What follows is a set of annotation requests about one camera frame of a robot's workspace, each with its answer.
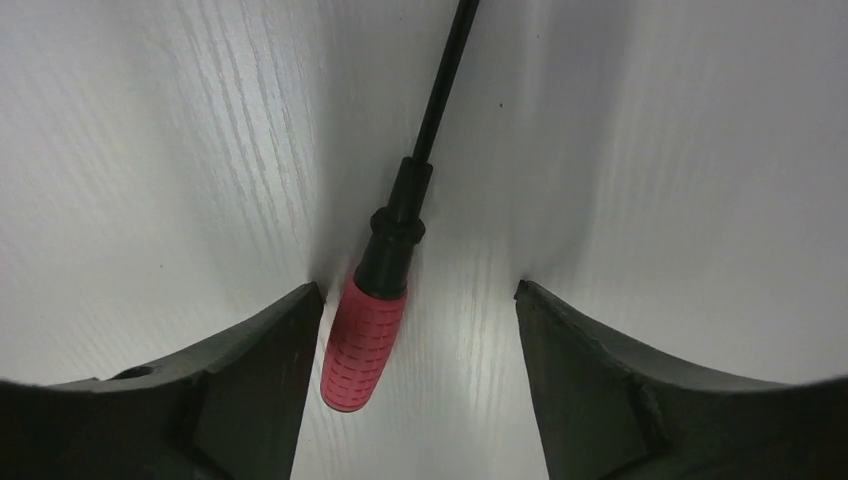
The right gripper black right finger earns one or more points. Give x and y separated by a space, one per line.
608 406

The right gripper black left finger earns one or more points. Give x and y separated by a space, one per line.
227 407

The red handled black screwdriver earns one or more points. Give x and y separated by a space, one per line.
372 303

